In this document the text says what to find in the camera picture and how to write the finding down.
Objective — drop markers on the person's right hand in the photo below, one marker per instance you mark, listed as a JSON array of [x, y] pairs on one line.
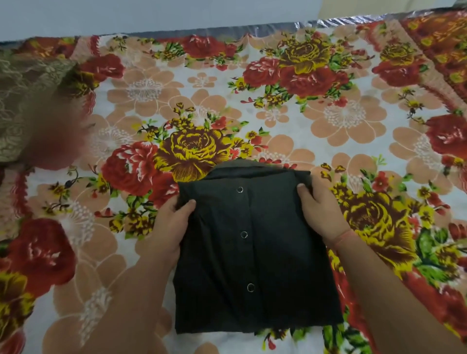
[[323, 215]]

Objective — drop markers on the person's left hand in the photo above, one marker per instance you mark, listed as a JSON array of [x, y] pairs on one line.
[[166, 231]]

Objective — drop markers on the person's left thumb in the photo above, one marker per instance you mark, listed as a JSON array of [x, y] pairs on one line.
[[185, 209]]

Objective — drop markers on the person's right thumb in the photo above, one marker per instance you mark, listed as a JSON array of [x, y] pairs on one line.
[[303, 195]]

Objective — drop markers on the black button shirt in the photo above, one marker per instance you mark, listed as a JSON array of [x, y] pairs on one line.
[[251, 255]]

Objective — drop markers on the person's left forearm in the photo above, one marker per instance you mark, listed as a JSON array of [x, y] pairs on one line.
[[126, 310]]

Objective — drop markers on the person's right forearm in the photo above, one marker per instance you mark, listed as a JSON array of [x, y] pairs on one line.
[[386, 302]]

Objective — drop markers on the floral printed bedsheet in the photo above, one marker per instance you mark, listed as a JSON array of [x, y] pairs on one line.
[[226, 94]]

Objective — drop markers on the brown lace fabric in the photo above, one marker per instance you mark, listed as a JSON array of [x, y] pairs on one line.
[[25, 105]]

